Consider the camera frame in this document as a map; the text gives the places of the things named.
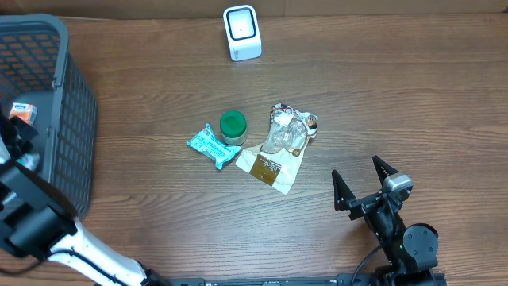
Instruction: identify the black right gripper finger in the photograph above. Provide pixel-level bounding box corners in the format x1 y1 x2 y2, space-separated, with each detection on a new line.
332 170 356 211
372 155 398 186

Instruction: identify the orange tissue pack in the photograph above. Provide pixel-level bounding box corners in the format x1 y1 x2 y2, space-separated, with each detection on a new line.
9 102 38 126

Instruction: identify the beige clear snack bag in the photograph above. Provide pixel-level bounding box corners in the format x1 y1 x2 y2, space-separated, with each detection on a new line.
236 103 318 195

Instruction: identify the green lid jar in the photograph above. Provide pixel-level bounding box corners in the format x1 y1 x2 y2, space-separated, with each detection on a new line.
219 110 247 145

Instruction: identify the light teal wrapper pack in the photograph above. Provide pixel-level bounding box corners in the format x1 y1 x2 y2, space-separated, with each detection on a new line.
186 123 241 170

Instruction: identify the teal tissue pack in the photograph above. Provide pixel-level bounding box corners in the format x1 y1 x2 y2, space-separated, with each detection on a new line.
17 153 40 171

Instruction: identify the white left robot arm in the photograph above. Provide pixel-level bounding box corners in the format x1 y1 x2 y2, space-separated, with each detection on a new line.
1 116 167 286

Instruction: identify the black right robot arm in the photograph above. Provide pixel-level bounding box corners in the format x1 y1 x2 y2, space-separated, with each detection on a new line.
332 156 447 285

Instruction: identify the white barcode scanner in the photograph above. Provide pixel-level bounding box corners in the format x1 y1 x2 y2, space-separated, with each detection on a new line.
223 5 262 62

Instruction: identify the dark grey plastic basket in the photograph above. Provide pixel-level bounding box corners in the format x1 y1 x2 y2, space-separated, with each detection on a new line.
1 14 98 218

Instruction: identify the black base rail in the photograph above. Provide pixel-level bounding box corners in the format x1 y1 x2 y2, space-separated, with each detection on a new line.
166 272 448 286

